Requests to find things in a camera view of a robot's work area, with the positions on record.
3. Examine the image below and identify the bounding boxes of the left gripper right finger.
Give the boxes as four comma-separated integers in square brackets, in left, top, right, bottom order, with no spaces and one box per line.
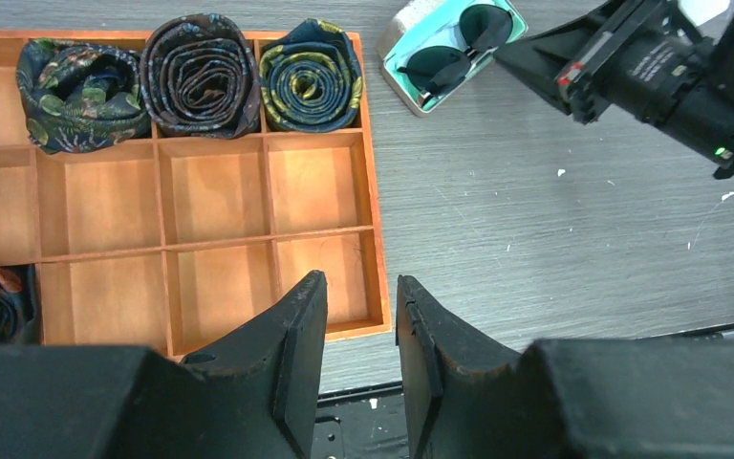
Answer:
[396,275,734,458]

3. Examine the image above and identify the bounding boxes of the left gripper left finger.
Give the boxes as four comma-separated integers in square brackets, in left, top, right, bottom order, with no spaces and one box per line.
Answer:
[0,271,328,458]

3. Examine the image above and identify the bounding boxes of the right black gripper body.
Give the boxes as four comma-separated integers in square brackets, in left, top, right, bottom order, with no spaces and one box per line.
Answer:
[615,1,734,179]

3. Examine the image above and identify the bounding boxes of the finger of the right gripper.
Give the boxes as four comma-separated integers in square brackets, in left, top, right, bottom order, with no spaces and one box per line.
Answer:
[495,1,634,116]

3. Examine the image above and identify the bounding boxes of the black sunglasses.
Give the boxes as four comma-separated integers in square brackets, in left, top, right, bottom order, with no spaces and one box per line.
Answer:
[398,4,514,107]

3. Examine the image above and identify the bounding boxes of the beige glasses case green lining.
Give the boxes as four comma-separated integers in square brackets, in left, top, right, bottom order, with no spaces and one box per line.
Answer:
[376,0,528,118]

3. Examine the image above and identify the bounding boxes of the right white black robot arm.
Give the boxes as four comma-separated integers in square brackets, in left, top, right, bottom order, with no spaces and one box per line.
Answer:
[495,1,734,180]

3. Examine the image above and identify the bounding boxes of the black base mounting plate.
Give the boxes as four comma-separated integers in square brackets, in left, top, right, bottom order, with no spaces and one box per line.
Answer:
[311,382,410,459]

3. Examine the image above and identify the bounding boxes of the orange compartment tray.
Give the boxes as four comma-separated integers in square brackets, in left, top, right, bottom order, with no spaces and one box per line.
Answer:
[0,30,393,359]

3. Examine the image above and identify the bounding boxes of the green yellow patterned rolled item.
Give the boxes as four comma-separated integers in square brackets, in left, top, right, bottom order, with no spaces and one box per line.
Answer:
[259,18,364,133]

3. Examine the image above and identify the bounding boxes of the black patterned rolled item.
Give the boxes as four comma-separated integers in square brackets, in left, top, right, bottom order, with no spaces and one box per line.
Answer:
[140,13,261,140]

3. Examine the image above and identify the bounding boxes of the dark camouflage rolled item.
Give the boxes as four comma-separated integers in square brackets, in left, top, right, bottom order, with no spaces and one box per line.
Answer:
[15,38,152,155]

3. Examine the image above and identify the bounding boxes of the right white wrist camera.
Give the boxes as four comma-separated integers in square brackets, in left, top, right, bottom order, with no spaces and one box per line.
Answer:
[678,0,730,27]

